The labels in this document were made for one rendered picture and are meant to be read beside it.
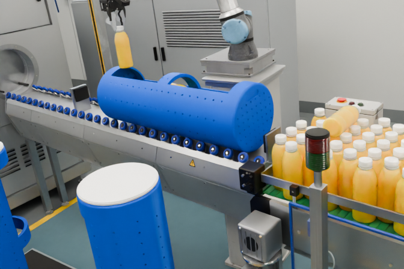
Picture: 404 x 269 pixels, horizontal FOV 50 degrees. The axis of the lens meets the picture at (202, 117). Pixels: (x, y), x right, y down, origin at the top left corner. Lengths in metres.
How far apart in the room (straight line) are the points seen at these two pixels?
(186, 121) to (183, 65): 2.00
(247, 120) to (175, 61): 2.18
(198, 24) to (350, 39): 1.57
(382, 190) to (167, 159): 0.99
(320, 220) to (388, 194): 0.24
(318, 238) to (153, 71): 2.94
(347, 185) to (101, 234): 0.80
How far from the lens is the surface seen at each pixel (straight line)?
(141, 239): 1.47
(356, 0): 4.33
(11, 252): 2.20
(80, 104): 2.66
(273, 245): 1.53
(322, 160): 1.16
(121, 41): 2.14
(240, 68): 2.10
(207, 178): 1.84
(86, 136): 2.49
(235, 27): 1.94
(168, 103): 1.85
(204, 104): 1.71
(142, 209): 1.42
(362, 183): 1.37
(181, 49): 3.73
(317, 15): 4.46
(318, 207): 1.24
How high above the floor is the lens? 1.72
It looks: 21 degrees down
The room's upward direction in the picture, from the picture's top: 7 degrees counter-clockwise
